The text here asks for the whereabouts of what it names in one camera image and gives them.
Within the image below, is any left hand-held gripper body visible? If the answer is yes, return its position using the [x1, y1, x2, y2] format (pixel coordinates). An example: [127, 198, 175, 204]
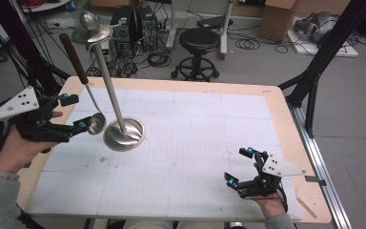
[0, 85, 78, 144]

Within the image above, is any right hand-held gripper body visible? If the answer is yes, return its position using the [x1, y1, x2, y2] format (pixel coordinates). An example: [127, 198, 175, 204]
[236, 149, 308, 200]

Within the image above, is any steel ladle with brown handle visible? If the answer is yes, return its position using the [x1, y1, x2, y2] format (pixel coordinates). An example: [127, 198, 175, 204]
[58, 32, 108, 135]

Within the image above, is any steel utensil stand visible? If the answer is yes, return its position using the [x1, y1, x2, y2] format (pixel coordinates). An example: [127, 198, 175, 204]
[71, 10, 147, 153]

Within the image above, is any person's right hand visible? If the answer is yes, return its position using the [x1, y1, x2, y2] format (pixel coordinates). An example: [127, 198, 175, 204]
[251, 161, 289, 220]

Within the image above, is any person's left hand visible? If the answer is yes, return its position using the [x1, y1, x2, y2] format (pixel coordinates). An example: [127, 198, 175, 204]
[0, 110, 64, 175]

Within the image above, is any black tape piece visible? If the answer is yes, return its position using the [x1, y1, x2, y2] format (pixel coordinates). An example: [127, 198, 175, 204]
[304, 175, 327, 187]

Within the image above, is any tan tape strip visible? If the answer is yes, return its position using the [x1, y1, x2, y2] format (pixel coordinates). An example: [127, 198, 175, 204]
[297, 197, 317, 220]

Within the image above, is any white grid mat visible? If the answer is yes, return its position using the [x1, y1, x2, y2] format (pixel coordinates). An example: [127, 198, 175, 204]
[26, 87, 303, 222]

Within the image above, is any black computer tower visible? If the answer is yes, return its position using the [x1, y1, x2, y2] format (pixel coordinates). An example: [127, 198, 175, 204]
[134, 5, 158, 52]
[109, 5, 135, 46]

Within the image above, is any black round stool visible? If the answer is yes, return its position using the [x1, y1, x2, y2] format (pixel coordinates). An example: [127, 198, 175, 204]
[170, 28, 222, 82]

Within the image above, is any white stand leg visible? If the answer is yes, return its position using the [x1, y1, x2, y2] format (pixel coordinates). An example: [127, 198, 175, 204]
[165, 0, 178, 53]
[218, 0, 235, 61]

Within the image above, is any white floor board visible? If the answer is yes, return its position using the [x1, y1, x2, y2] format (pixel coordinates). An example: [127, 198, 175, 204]
[285, 31, 359, 58]

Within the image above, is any black flat device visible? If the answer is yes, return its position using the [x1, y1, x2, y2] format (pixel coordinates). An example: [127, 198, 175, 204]
[196, 14, 234, 30]

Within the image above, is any cardboard box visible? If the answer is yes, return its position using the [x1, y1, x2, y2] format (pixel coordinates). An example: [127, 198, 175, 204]
[260, 0, 299, 43]

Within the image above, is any grey bag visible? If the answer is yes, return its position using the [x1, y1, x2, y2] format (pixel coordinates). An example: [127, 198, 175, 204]
[294, 11, 340, 44]

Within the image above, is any aluminium rail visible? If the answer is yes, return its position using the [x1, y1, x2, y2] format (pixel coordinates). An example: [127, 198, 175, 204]
[286, 104, 353, 229]

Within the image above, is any black metal frame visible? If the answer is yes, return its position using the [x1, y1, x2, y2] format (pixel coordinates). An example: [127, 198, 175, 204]
[277, 0, 366, 138]
[0, 0, 71, 106]

